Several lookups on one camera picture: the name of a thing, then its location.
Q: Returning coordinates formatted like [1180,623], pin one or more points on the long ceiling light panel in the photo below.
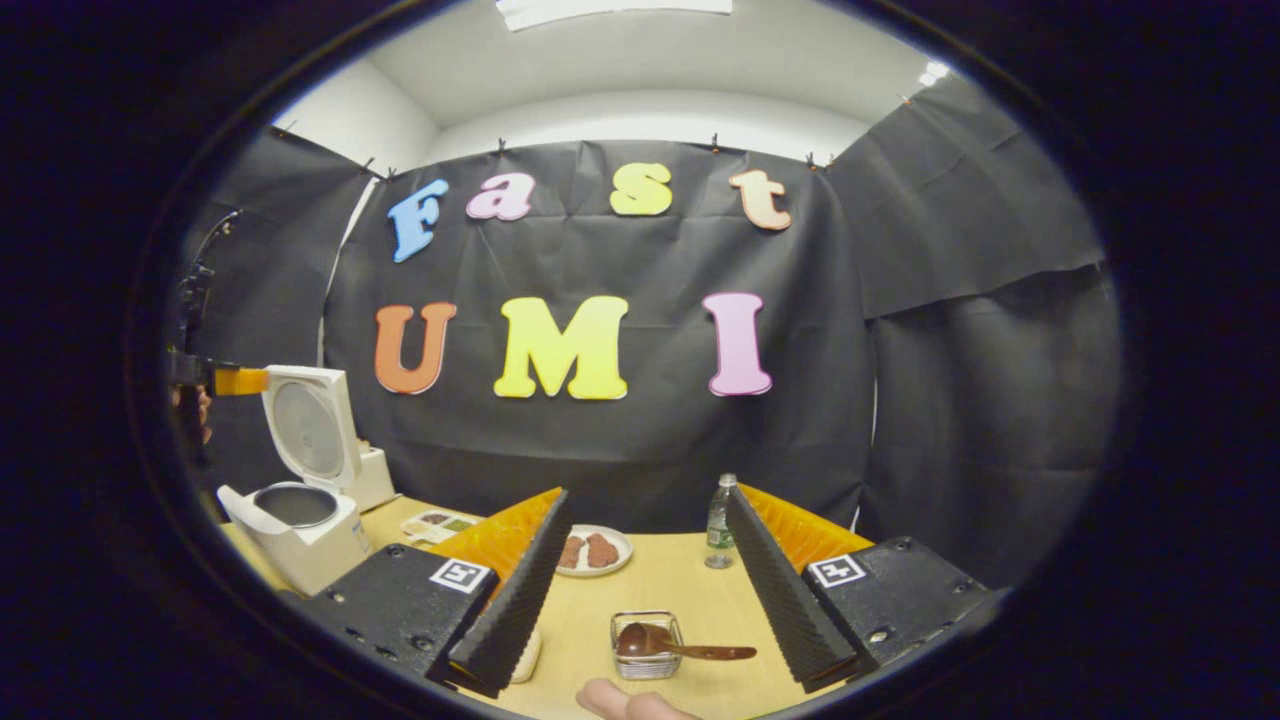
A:
[615,10]

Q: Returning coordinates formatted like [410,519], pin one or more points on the brown meat piece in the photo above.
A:
[602,550]
[572,553]

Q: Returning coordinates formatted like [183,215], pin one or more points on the small ceiling light panel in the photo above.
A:
[933,73]

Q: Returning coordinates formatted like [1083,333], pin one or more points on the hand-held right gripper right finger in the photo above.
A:
[775,590]

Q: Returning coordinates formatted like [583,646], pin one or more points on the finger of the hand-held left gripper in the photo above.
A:
[240,381]

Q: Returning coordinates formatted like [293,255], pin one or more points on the white divided grain dish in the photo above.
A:
[440,527]

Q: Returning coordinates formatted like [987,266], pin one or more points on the white round plate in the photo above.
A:
[600,573]

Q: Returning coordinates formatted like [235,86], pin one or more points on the black backdrop cloth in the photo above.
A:
[950,400]

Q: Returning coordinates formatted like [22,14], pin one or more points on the clear plastic water bottle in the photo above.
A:
[716,530]

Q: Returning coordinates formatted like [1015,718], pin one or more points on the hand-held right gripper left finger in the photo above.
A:
[520,595]

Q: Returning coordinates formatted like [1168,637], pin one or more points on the white rice cooker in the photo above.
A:
[320,550]

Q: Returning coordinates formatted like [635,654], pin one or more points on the brown wooden spoon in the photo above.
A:
[640,640]

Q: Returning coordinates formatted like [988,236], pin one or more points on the white toaster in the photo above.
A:
[378,480]

